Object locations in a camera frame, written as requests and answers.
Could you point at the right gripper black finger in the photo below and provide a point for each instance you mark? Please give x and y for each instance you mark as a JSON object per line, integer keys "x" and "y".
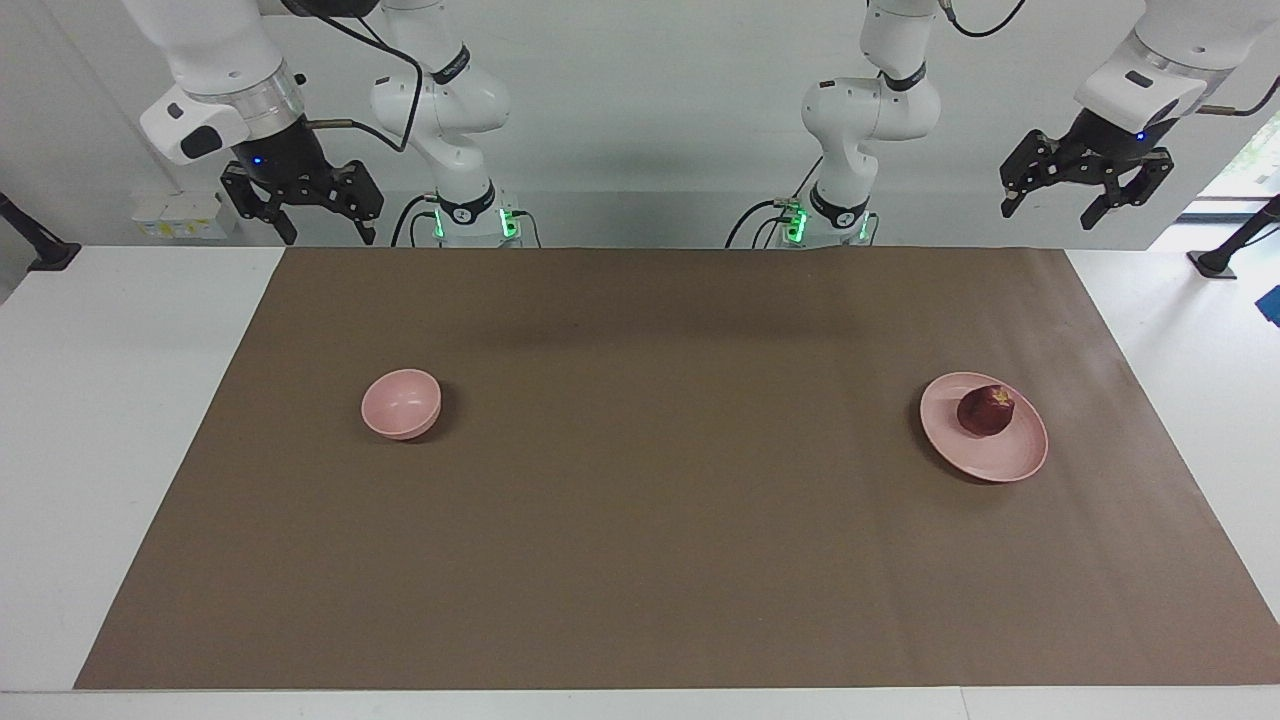
{"x": 283, "y": 226}
{"x": 365, "y": 231}

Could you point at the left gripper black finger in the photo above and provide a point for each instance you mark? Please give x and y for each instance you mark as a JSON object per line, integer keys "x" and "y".
{"x": 1099, "y": 211}
{"x": 1010, "y": 203}

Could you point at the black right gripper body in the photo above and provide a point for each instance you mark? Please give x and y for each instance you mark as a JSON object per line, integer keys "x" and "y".
{"x": 290, "y": 165}

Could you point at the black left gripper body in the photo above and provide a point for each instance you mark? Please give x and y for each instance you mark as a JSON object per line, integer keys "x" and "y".
{"x": 1085, "y": 155}

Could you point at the dark red apple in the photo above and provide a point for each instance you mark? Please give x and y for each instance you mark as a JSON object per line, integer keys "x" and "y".
{"x": 985, "y": 412}

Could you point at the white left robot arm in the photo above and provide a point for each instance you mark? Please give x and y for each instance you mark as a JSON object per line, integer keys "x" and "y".
{"x": 880, "y": 110}

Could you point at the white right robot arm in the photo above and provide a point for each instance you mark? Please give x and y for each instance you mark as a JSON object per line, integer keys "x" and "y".
{"x": 220, "y": 60}

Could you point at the pink bowl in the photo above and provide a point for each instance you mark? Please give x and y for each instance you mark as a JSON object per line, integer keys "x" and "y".
{"x": 400, "y": 403}

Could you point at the pink plate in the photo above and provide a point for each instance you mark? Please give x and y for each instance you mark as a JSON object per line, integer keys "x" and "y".
{"x": 990, "y": 455}

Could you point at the white box with labels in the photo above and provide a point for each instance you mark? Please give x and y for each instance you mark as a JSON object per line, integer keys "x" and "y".
{"x": 180, "y": 213}

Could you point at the black stand with base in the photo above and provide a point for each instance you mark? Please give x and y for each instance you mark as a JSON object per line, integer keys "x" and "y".
{"x": 40, "y": 250}
{"x": 1230, "y": 250}

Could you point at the glass window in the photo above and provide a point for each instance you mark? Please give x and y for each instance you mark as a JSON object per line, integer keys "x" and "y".
{"x": 1250, "y": 165}

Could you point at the blue object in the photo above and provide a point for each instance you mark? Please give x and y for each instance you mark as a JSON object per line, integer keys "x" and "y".
{"x": 1271, "y": 305}

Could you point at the brown paper table mat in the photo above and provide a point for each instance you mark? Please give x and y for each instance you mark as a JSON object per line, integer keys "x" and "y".
{"x": 640, "y": 540}

